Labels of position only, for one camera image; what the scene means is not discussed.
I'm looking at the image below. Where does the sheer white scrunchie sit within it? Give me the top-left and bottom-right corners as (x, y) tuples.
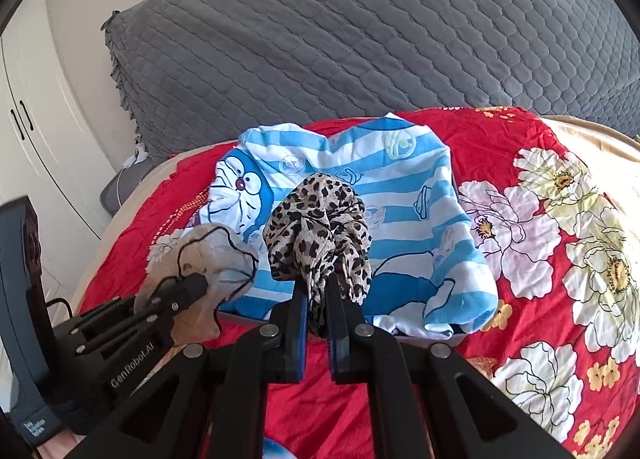
(134, 223), (259, 345)

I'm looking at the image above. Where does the leopard print scrunchie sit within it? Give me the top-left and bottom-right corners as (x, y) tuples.
(262, 173), (372, 335)

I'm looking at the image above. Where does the biscuit pack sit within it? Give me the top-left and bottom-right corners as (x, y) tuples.
(466, 356), (497, 380)

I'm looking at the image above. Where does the red blue surprise egg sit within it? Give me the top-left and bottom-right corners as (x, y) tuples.
(262, 437), (296, 459)

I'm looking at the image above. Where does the grey shallow tray box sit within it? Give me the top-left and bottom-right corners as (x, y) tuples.
(217, 311), (463, 349)

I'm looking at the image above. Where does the black data acquisition box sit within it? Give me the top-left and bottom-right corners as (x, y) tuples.
(1, 196), (62, 446)

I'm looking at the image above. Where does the grey bedside stool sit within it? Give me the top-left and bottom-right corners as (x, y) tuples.
(100, 159), (154, 216)

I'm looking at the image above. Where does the blue striped cartoon cloth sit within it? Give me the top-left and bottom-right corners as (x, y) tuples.
(192, 114), (498, 340)

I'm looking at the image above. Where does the white wardrobe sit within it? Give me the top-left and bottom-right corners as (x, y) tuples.
(1, 0), (115, 306)

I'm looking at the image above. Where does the red floral bed quilt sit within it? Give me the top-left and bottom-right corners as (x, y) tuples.
(81, 107), (639, 458)

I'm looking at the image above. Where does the grey quilted headboard cover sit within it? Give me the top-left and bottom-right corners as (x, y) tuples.
(102, 0), (639, 162)

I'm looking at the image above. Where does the black cable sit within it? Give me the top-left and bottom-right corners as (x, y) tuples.
(44, 296), (75, 325)

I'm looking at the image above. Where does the white charger cable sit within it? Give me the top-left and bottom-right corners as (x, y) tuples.
(115, 135), (151, 208)

